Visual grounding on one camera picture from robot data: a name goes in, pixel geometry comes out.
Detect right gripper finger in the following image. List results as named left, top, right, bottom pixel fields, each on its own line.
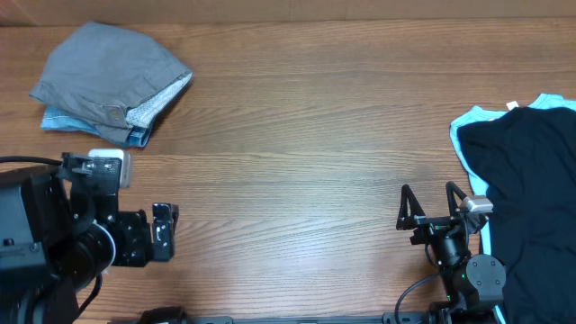
left=445, top=181, right=467, bottom=216
left=396, top=184, right=427, bottom=230

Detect grey cotton shorts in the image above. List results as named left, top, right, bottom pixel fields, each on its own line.
left=30, top=22, right=193, bottom=141

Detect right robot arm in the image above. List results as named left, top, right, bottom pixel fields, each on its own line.
left=392, top=182, right=506, bottom=323

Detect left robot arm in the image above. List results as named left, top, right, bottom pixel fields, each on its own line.
left=1, top=149, right=179, bottom=323

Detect folded blue denim shorts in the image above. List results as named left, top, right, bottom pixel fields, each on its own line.
left=40, top=106, right=152, bottom=148

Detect black t-shirt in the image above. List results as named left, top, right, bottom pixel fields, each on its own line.
left=457, top=106, right=576, bottom=324

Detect light blue t-shirt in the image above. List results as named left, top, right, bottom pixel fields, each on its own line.
left=449, top=93, right=576, bottom=324

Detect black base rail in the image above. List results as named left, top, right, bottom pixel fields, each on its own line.
left=109, top=307, right=438, bottom=324

